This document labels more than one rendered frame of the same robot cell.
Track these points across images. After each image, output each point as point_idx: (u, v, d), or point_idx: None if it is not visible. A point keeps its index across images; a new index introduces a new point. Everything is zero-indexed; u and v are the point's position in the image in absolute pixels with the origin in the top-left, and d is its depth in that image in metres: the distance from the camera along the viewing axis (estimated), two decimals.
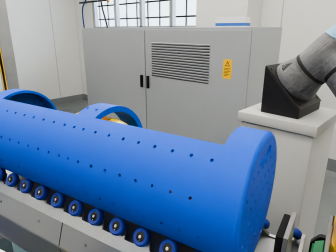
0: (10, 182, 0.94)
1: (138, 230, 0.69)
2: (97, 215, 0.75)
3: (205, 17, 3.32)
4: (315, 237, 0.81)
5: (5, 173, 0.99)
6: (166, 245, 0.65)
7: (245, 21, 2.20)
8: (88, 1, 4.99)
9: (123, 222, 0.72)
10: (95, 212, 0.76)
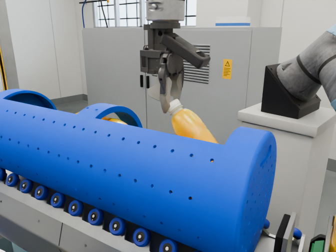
0: (10, 182, 0.94)
1: (138, 230, 0.69)
2: (97, 215, 0.75)
3: (205, 17, 3.32)
4: (315, 237, 0.81)
5: (5, 173, 0.99)
6: (166, 245, 0.65)
7: (245, 21, 2.20)
8: (88, 1, 4.99)
9: (123, 222, 0.72)
10: (95, 212, 0.76)
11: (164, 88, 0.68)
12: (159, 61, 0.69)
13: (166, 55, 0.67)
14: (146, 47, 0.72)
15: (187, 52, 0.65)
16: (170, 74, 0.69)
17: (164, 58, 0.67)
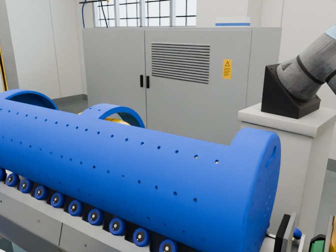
0: (9, 183, 0.94)
1: (141, 229, 0.69)
2: (97, 218, 0.75)
3: (205, 17, 3.32)
4: (315, 237, 0.81)
5: (5, 176, 0.99)
6: (167, 244, 0.65)
7: (245, 21, 2.20)
8: (88, 1, 4.99)
9: (123, 226, 0.71)
10: (96, 212, 0.76)
11: None
12: None
13: None
14: None
15: None
16: None
17: None
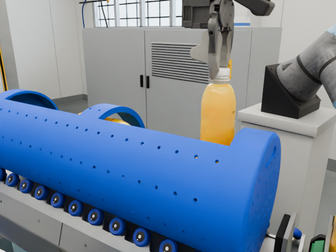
0: (9, 183, 0.94)
1: (141, 229, 0.69)
2: (97, 218, 0.75)
3: None
4: (315, 237, 0.81)
5: (5, 176, 0.99)
6: (167, 244, 0.65)
7: (245, 21, 2.20)
8: (88, 1, 4.99)
9: (123, 226, 0.71)
10: (96, 212, 0.76)
11: (215, 44, 0.53)
12: (207, 11, 0.54)
13: (218, 1, 0.52)
14: None
15: None
16: (221, 27, 0.54)
17: (215, 6, 0.52)
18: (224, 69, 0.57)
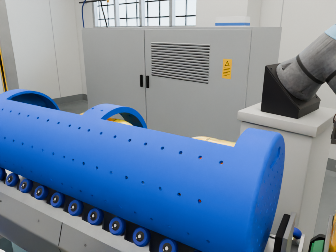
0: (8, 182, 0.94)
1: (143, 230, 0.69)
2: (96, 219, 0.75)
3: (205, 17, 3.32)
4: (315, 237, 0.81)
5: (3, 178, 0.98)
6: (168, 245, 0.65)
7: (245, 21, 2.20)
8: (88, 1, 4.99)
9: (122, 229, 0.71)
10: (97, 214, 0.76)
11: None
12: None
13: None
14: (335, 115, 0.64)
15: None
16: None
17: None
18: None
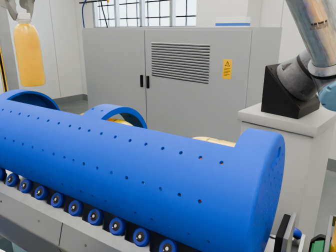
0: (8, 182, 0.94)
1: (143, 230, 0.69)
2: (96, 219, 0.75)
3: (205, 17, 3.32)
4: (315, 237, 0.81)
5: (3, 178, 0.98)
6: (168, 245, 0.65)
7: (245, 21, 2.20)
8: (88, 1, 4.99)
9: (122, 229, 0.71)
10: (97, 214, 0.76)
11: None
12: None
13: None
14: None
15: None
16: None
17: None
18: None
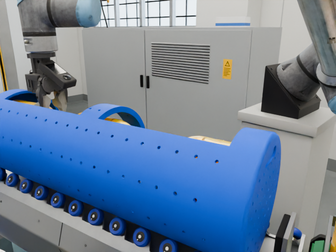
0: (9, 183, 0.94)
1: (141, 229, 0.69)
2: (97, 218, 0.75)
3: (205, 17, 3.32)
4: (315, 237, 0.81)
5: (5, 176, 0.99)
6: (167, 244, 0.65)
7: (245, 21, 2.20)
8: None
9: (123, 226, 0.71)
10: (96, 212, 0.76)
11: (41, 104, 0.85)
12: (38, 83, 0.86)
13: (41, 78, 0.84)
14: (32, 71, 0.90)
15: (55, 76, 0.82)
16: (48, 93, 0.87)
17: (40, 81, 0.85)
18: None
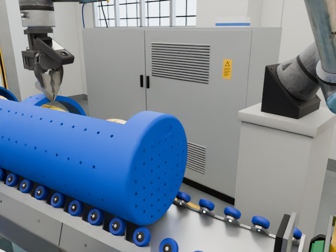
0: (7, 181, 0.95)
1: (145, 238, 0.68)
2: (93, 221, 0.75)
3: (205, 17, 3.32)
4: (315, 237, 0.81)
5: (0, 180, 0.99)
6: (164, 246, 0.65)
7: (245, 21, 2.20)
8: None
9: (119, 234, 0.71)
10: (97, 217, 0.75)
11: (41, 82, 0.84)
12: (35, 60, 0.84)
13: (37, 54, 0.82)
14: (29, 48, 0.87)
15: (52, 52, 0.80)
16: (45, 70, 0.85)
17: (37, 57, 0.82)
18: None
